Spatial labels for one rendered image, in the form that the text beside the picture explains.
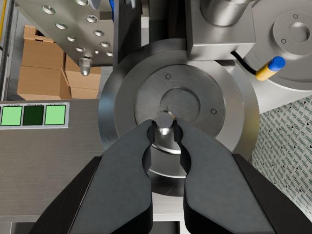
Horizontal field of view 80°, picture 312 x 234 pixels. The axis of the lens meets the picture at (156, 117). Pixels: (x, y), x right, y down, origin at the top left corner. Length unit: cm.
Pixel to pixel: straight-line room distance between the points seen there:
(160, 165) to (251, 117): 9
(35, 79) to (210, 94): 216
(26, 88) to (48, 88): 19
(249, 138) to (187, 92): 7
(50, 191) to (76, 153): 11
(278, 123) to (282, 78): 16
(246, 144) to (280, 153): 19
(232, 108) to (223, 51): 5
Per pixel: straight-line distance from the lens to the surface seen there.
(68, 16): 44
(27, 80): 227
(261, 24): 24
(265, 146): 40
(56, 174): 57
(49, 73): 226
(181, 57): 18
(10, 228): 66
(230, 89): 18
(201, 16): 17
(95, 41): 50
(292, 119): 34
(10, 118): 64
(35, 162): 60
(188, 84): 16
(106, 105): 18
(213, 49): 17
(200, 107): 16
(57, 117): 57
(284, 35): 23
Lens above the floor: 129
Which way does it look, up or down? 10 degrees down
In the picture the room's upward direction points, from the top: 179 degrees clockwise
